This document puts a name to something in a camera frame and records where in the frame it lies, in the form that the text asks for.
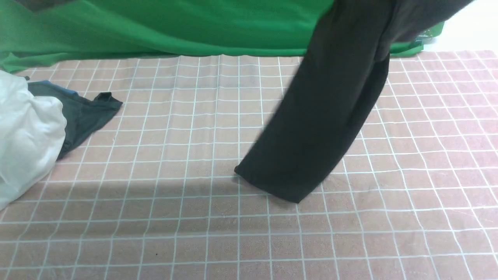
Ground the metal binder clip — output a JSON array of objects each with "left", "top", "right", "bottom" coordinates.
[{"left": 414, "top": 33, "right": 433, "bottom": 45}]

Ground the dark gray long-sleeve top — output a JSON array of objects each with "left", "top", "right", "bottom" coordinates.
[{"left": 234, "top": 0, "right": 470, "bottom": 203}]

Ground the pink checkered tablecloth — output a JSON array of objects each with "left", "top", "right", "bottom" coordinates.
[{"left": 1, "top": 50, "right": 498, "bottom": 280}]

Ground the dark teal garment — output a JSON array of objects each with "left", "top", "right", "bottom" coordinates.
[{"left": 27, "top": 81, "right": 123, "bottom": 160}]

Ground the blue garment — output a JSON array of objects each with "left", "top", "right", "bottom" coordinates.
[{"left": 39, "top": 80, "right": 79, "bottom": 96}]

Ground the green backdrop cloth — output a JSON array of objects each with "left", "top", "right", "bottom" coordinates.
[{"left": 1, "top": 0, "right": 450, "bottom": 77}]

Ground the white garment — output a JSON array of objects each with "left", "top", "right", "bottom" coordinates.
[{"left": 0, "top": 71, "right": 67, "bottom": 209}]

